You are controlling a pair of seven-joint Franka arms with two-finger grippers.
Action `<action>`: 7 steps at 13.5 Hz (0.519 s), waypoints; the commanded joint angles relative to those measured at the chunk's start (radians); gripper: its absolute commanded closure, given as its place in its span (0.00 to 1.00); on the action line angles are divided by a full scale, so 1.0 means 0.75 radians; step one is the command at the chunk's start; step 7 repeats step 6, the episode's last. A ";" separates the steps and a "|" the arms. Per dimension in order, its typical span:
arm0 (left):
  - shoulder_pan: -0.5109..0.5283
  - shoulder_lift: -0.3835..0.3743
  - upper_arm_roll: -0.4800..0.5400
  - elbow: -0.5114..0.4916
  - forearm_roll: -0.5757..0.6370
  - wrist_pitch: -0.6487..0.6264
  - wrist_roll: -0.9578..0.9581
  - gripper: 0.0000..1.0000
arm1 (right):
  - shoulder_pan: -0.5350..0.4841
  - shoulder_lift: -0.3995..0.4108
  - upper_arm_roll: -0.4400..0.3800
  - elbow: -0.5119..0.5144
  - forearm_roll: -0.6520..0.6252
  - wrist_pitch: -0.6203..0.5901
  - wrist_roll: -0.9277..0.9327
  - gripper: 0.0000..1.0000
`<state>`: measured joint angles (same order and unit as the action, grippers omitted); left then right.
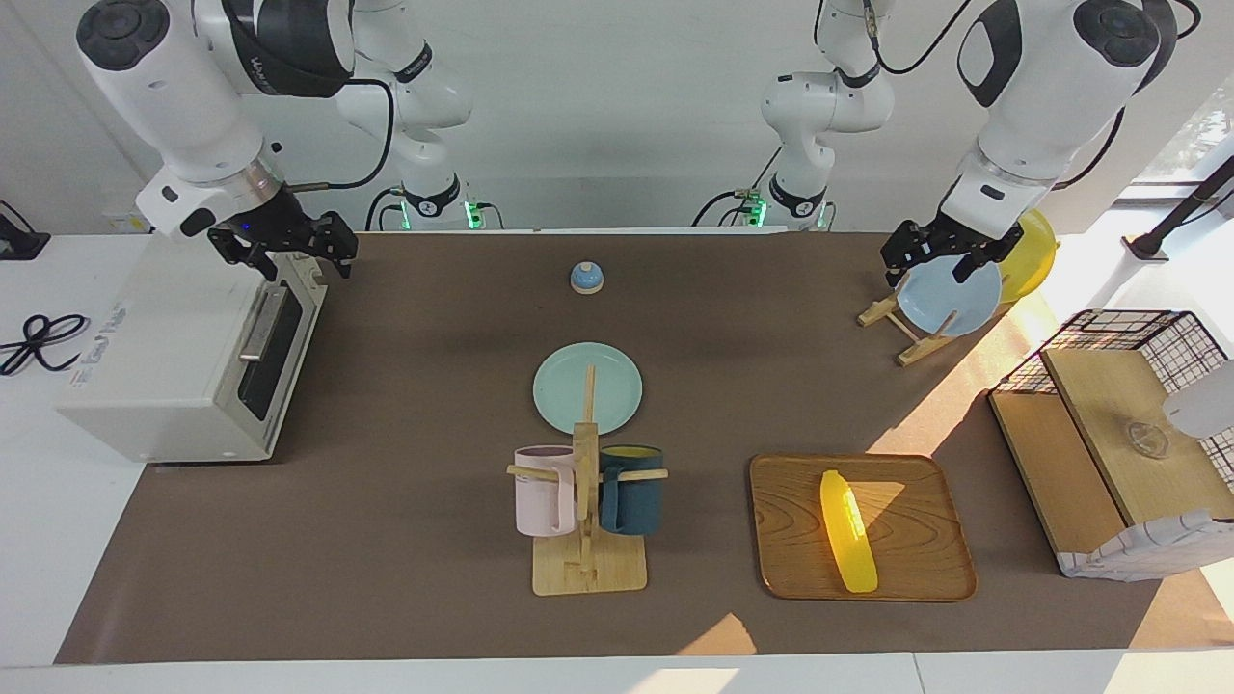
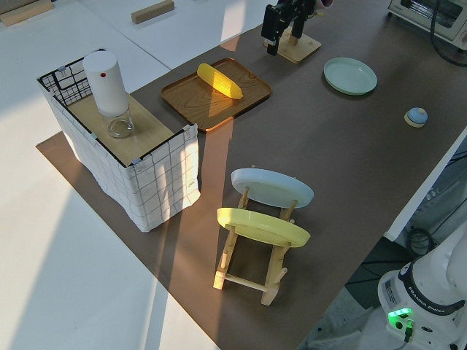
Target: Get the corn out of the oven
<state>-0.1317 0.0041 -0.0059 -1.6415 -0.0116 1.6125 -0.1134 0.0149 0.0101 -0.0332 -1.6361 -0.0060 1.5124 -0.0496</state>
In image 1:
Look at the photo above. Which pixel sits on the white blurry object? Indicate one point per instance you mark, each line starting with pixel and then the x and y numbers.
pixel 1205 405

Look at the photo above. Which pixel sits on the yellow corn cob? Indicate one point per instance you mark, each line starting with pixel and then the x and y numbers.
pixel 848 540

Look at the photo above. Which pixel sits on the brown table mat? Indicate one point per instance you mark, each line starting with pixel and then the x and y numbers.
pixel 386 540

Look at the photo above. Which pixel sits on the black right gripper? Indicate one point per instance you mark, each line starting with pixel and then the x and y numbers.
pixel 280 226

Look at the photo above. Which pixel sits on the wooden serving tray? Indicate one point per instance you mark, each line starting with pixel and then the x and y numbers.
pixel 791 540

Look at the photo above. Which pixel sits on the small clear glass cup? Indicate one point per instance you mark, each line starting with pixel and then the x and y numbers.
pixel 1147 441

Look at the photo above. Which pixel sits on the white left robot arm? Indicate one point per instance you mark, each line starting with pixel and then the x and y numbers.
pixel 1041 96

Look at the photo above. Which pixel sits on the pink mug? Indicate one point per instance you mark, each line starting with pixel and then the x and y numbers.
pixel 540 496

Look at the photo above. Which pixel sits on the blue service bell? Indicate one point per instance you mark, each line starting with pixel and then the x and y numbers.
pixel 587 279

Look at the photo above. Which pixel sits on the wooden mug tree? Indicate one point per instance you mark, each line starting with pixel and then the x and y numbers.
pixel 588 573

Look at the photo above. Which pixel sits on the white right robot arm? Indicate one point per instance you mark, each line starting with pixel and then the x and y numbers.
pixel 174 96

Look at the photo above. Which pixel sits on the wooden plate rack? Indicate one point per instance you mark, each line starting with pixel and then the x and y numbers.
pixel 877 313

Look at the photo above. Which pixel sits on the white toaster oven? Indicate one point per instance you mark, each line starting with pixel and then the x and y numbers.
pixel 145 357

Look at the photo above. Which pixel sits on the dark teal mug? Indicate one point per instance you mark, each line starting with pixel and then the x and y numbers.
pixel 631 501

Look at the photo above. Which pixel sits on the yellow plate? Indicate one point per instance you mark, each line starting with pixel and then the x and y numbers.
pixel 1033 260

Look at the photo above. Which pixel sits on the oven door with glass window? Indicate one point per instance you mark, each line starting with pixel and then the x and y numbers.
pixel 280 361

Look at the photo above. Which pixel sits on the light blue plate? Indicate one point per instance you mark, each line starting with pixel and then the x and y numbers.
pixel 950 308

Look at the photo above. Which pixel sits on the black angled stand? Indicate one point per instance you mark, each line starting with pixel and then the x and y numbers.
pixel 1147 246

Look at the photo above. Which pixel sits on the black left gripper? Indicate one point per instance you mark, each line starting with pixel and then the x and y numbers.
pixel 969 236

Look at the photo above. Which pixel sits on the pale green plate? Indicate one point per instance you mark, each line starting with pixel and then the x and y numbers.
pixel 559 395

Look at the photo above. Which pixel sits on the wooden step shelf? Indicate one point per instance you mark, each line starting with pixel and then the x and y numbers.
pixel 1109 405

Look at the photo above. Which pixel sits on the black clamp mount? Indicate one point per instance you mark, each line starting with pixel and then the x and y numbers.
pixel 19 246

